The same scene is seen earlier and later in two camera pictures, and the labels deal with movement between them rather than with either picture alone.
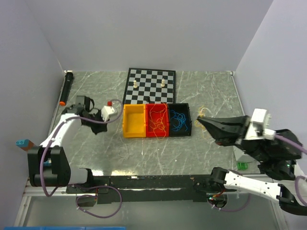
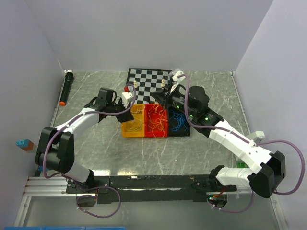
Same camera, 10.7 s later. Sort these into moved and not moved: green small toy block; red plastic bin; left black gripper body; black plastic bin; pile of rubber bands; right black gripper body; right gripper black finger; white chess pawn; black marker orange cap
Moved: right gripper black finger; left black gripper body; right black gripper body
Not moved: black plastic bin; green small toy block; white chess pawn; black marker orange cap; red plastic bin; pile of rubber bands
